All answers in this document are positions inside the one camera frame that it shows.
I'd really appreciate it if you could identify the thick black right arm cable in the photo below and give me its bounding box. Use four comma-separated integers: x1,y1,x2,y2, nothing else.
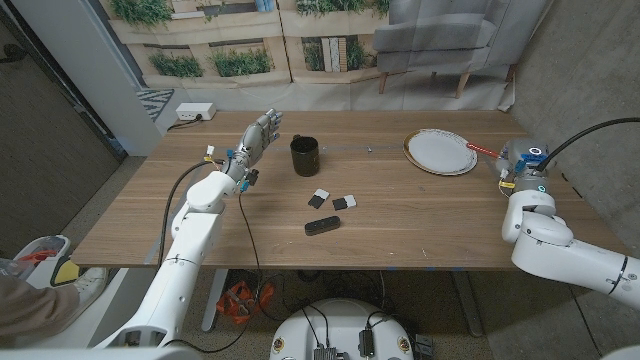
534,116,640,172

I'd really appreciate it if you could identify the grey table leg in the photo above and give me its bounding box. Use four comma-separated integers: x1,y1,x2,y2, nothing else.
452,269,485,338

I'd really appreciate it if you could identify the black box on torso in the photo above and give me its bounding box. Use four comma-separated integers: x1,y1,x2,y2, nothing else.
357,328,376,359

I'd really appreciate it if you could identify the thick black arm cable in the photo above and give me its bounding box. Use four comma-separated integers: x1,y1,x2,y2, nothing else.
534,116,640,172
157,159,224,274

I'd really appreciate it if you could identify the black power strip cable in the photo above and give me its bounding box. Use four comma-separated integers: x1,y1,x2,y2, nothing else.
167,114,204,132

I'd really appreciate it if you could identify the person in brown clothes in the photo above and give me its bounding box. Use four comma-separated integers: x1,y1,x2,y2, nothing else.
0,257,81,346

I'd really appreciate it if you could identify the orange tool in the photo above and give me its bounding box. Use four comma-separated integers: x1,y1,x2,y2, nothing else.
215,279,276,324

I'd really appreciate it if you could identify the white table leg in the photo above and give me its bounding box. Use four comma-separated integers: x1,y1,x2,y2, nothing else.
201,268,230,333

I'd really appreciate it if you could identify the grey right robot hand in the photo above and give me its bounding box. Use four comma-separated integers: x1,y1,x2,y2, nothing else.
494,137,551,194

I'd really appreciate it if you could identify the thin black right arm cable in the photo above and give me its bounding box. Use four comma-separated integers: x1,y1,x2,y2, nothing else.
569,287,604,359

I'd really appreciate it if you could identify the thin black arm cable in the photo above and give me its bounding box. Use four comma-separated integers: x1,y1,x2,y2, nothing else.
164,192,264,354
569,287,604,359

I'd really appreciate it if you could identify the yellow object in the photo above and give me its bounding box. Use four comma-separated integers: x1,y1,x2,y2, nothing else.
52,258,81,286

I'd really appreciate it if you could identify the white shoe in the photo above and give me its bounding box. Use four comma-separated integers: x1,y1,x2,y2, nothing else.
69,266,109,306

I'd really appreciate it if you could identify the black TV remote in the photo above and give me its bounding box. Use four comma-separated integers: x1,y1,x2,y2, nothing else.
304,215,342,237

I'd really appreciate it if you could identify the printed room backdrop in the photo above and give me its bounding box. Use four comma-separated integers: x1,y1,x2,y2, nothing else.
97,0,554,112

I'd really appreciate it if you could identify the black and white card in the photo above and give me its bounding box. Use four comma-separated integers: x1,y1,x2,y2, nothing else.
331,194,358,212
307,188,331,210

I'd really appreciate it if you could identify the white power strip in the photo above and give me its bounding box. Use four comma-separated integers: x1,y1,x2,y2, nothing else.
175,102,218,122

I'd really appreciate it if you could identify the white paper plate gold rim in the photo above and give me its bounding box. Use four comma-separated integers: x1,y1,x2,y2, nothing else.
402,128,479,177

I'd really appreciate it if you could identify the red-handled metal fork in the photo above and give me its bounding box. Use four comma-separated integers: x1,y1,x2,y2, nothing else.
466,141,501,159

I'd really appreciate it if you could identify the black cup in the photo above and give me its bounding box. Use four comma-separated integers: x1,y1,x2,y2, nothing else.
289,133,321,178

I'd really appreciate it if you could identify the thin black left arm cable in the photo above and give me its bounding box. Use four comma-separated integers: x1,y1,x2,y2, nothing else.
164,192,264,354

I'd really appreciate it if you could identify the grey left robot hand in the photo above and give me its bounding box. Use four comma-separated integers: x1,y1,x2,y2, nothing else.
222,108,284,182

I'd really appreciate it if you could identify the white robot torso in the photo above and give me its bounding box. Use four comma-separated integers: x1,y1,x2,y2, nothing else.
268,298,416,360

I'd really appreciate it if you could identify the white bin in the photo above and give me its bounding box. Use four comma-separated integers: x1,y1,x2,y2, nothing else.
12,234,72,287

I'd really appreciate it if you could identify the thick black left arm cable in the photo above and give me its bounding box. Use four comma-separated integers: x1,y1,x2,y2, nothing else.
157,159,224,274

